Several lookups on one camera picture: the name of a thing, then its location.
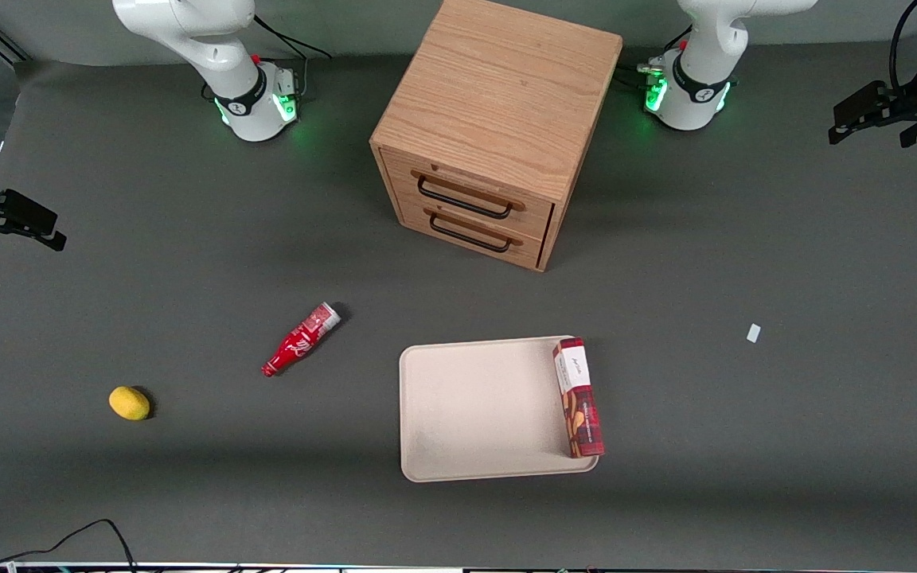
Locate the wooden two-drawer cabinet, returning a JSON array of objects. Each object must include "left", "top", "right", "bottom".
[{"left": 369, "top": 0, "right": 624, "bottom": 274}]

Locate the black right arm base cable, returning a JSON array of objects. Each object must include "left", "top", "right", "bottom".
[{"left": 253, "top": 14, "right": 334, "bottom": 61}]

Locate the black left arm base cable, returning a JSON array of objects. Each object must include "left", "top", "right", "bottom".
[{"left": 616, "top": 62, "right": 668, "bottom": 90}]

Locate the red cookie box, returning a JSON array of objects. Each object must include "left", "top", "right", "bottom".
[{"left": 551, "top": 337, "right": 607, "bottom": 460}]

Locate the red cola bottle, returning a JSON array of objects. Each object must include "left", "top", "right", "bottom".
[{"left": 260, "top": 302, "right": 343, "bottom": 379}]

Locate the wooden drawer with long handle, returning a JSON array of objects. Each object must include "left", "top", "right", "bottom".
[{"left": 380, "top": 148, "right": 556, "bottom": 240}]

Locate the black arm base cable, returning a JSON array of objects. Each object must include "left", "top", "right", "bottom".
[
  {"left": 253, "top": 14, "right": 334, "bottom": 61},
  {"left": 616, "top": 62, "right": 668, "bottom": 90}
]

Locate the black left arm wrist cable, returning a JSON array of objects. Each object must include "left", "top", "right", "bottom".
[{"left": 889, "top": 0, "right": 917, "bottom": 90}]

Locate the yellow lemon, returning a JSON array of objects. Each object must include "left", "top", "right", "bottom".
[{"left": 108, "top": 385, "right": 152, "bottom": 422}]

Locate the black cable on table edge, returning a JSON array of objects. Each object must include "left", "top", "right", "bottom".
[{"left": 0, "top": 519, "right": 138, "bottom": 573}]

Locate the beige rectangular tray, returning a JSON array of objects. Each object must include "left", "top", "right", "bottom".
[{"left": 399, "top": 335, "right": 600, "bottom": 484}]

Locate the long black drawer handle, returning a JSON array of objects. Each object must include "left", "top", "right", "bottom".
[{"left": 416, "top": 175, "right": 514, "bottom": 220}]

